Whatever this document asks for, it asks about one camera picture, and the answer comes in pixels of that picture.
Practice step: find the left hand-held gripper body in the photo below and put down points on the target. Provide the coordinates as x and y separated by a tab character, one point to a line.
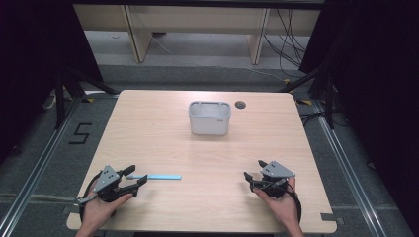
108	177

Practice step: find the black metal stand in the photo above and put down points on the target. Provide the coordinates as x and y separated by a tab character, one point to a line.
329	98
60	98

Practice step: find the dark round table grommet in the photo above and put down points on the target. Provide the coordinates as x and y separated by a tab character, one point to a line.
240	105

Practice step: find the yellow black floor tape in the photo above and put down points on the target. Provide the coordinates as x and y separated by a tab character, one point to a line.
88	99
287	80
305	102

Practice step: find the aluminium floor rail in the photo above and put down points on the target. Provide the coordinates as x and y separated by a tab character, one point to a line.
346	158
36	168

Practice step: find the person's left hand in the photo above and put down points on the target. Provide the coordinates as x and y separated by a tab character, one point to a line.
99	210

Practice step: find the black curtain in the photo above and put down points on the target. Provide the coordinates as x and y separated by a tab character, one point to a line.
378	82
36	65

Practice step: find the beige wooden desk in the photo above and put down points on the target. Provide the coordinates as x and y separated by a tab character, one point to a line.
197	18

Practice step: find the light blue toothbrush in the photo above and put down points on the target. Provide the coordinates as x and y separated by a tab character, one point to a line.
161	177

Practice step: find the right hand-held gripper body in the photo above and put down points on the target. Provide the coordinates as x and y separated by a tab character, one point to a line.
276	174

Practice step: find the person's right hand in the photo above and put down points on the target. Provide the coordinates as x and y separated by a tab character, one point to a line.
280	207

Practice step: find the white plastic basket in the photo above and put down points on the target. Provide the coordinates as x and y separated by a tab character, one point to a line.
209	121

